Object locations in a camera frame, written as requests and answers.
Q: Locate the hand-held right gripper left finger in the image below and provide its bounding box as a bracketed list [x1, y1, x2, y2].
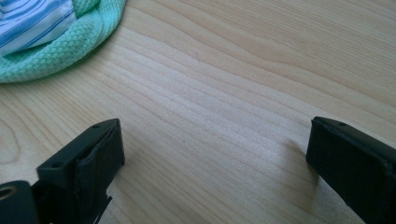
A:
[32, 118, 126, 224]

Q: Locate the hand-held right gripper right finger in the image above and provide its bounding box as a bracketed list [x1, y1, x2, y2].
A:
[305, 116, 396, 224]

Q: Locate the mint green knitted cloth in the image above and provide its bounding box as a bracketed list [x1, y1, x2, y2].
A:
[0, 0, 127, 84]

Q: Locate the blue white striped cloth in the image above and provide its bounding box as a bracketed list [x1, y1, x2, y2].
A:
[0, 0, 78, 58]

